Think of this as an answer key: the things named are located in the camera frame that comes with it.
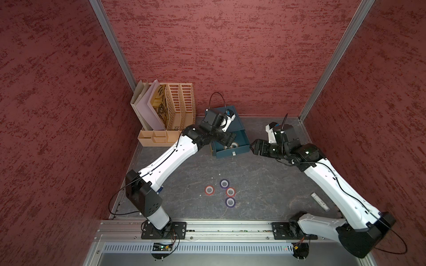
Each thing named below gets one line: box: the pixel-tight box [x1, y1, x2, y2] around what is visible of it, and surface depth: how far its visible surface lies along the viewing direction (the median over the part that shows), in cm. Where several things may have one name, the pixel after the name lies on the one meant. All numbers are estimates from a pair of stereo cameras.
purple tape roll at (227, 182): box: [219, 178, 230, 189], surface depth 91 cm
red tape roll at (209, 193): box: [204, 185, 216, 197], surface depth 87 cm
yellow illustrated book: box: [150, 84, 169, 130], surface depth 102 cm
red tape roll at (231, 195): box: [225, 187, 236, 198], surface depth 87 cm
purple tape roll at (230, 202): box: [225, 197, 236, 208], surface depth 84 cm
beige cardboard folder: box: [130, 79, 151, 131], surface depth 93 cm
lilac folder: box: [135, 79, 167, 131], surface depth 94 cm
